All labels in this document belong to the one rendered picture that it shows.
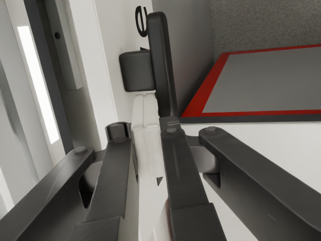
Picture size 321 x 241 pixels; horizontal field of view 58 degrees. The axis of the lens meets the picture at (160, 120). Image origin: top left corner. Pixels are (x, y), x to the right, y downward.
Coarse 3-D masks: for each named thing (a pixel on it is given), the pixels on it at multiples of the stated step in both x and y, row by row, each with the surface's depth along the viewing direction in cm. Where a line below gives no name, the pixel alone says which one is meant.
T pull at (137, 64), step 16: (160, 16) 18; (160, 32) 18; (160, 48) 19; (128, 64) 20; (144, 64) 20; (160, 64) 19; (128, 80) 20; (144, 80) 20; (160, 80) 20; (160, 96) 20; (160, 112) 21; (176, 112) 21
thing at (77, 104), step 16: (64, 0) 28; (48, 32) 29; (48, 48) 30; (80, 64) 30; (64, 96) 32; (80, 96) 31; (80, 112) 32; (80, 128) 33; (96, 128) 32; (80, 144) 34; (96, 144) 33
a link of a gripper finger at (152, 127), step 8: (152, 96) 20; (152, 104) 18; (152, 112) 17; (152, 120) 15; (152, 128) 15; (152, 136) 15; (152, 144) 15; (160, 144) 15; (152, 152) 15; (160, 152) 15; (152, 160) 15; (160, 160) 15; (152, 168) 15; (160, 168) 15; (160, 176) 16
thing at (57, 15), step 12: (48, 0) 27; (60, 0) 27; (48, 12) 27; (60, 12) 27; (60, 24) 27; (60, 36) 28; (60, 48) 28; (72, 48) 29; (60, 60) 29; (72, 60) 29; (72, 72) 29; (72, 84) 29
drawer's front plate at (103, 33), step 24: (72, 0) 18; (96, 0) 18; (120, 0) 21; (144, 0) 25; (96, 24) 18; (120, 24) 21; (144, 24) 25; (96, 48) 18; (120, 48) 21; (96, 72) 19; (120, 72) 21; (96, 96) 20; (120, 96) 20; (96, 120) 20; (120, 120) 20; (144, 192) 24; (144, 216) 24; (144, 240) 24
